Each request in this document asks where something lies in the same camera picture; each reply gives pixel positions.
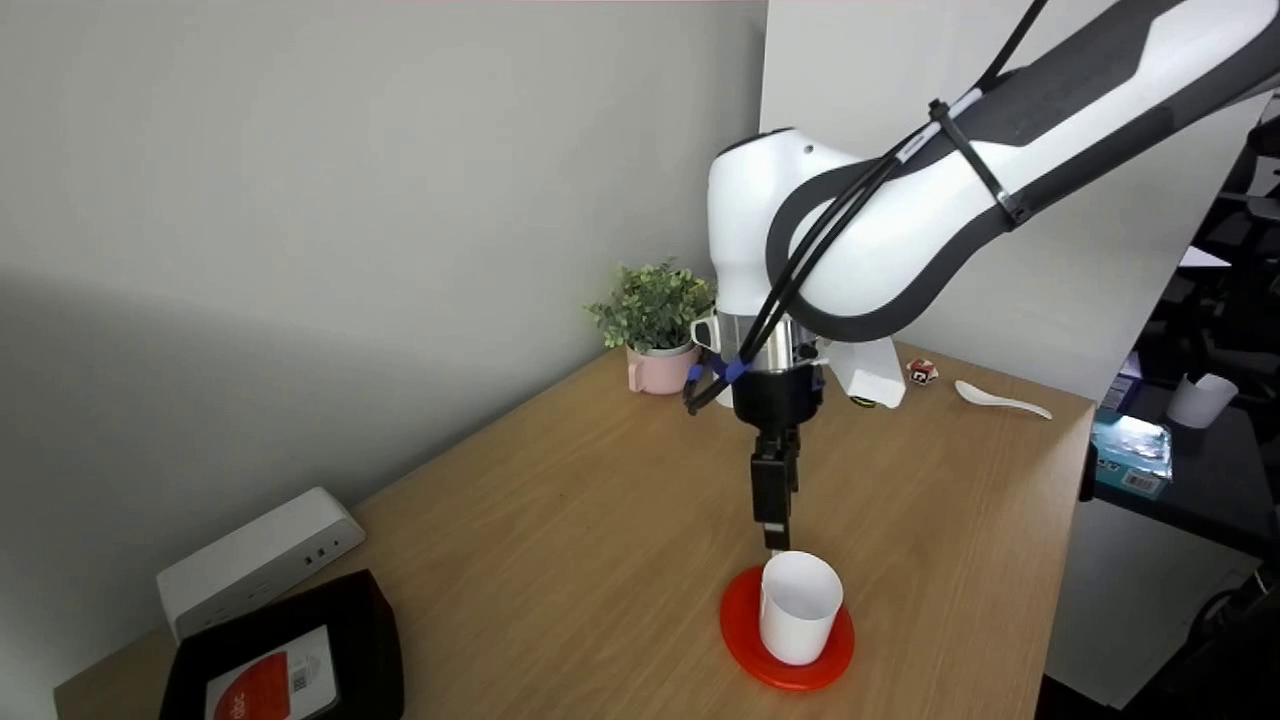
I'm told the white cup on side table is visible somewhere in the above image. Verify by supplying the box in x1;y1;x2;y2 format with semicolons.
1170;373;1237;433

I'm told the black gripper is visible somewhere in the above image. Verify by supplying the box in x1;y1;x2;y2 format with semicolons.
734;362;826;551

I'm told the black box with red label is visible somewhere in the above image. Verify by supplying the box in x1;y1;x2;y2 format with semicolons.
161;570;406;720

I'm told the white rectangular box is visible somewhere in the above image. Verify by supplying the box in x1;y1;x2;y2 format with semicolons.
157;486;365;641

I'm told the white ceramic spoon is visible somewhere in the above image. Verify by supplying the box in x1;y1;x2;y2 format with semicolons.
952;378;1057;419

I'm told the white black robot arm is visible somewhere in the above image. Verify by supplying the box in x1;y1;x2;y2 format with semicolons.
686;0;1280;551

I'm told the teal box on side table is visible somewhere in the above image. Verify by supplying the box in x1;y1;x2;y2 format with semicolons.
1093;414;1174;498

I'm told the red round plate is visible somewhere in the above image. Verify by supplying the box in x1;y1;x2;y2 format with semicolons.
719;566;857;695

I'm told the small red white wrapper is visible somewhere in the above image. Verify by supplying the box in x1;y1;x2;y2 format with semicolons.
910;356;941;384

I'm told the potted green plant pink pot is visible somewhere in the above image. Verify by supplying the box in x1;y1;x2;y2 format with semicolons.
592;261;718;397

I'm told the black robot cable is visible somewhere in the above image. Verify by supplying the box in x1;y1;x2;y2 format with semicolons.
686;0;1052;414

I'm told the white plastic cup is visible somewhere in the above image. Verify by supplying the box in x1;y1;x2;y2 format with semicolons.
759;551;843;666

